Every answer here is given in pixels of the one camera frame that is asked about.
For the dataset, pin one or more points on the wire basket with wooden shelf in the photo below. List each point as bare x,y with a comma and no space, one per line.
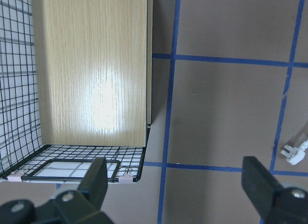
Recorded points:
75,85

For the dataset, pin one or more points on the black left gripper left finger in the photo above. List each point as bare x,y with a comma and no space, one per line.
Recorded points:
75,206

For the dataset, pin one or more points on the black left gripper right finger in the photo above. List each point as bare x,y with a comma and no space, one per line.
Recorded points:
275,202

